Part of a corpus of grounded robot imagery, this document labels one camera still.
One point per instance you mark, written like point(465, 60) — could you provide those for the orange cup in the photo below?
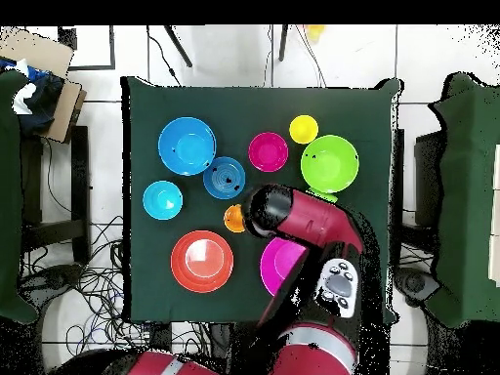
point(233, 218)

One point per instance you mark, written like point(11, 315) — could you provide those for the ribbed blue bowl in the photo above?
point(216, 174)

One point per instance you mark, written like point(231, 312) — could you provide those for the large pink bowl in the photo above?
point(281, 265)

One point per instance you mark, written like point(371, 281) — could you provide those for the green cup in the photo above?
point(322, 194)

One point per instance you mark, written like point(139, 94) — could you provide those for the large blue bowl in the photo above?
point(186, 145)

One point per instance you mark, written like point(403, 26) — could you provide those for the green bowl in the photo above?
point(330, 164)

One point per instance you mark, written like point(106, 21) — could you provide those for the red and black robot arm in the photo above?
point(312, 222)

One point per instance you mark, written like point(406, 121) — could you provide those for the small red bowl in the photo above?
point(268, 152)

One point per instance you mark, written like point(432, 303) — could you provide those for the orange-red bowl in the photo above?
point(202, 261)

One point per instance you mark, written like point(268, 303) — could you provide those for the small turquoise bowl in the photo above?
point(162, 200)

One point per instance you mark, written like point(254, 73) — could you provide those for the yellow cup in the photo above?
point(303, 129)

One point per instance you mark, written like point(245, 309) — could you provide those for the dark green table cloth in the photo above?
point(250, 109)

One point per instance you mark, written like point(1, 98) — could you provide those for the black power brick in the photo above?
point(160, 338)

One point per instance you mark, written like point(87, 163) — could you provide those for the black tripod leg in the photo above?
point(283, 43)
point(177, 45)

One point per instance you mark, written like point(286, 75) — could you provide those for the black stool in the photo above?
point(80, 175)

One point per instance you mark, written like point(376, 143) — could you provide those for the yellow object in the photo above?
point(314, 31)

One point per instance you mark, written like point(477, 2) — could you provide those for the cardboard box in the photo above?
point(66, 109)

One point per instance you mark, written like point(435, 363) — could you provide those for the green cloth side table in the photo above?
point(468, 195)
point(8, 175)

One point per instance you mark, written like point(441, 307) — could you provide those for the bundle of clothes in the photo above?
point(39, 97)

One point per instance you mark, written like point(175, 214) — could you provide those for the black pedestal foot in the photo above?
point(414, 283)
point(54, 277)

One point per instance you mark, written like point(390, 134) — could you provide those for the black square frame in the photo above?
point(112, 47)

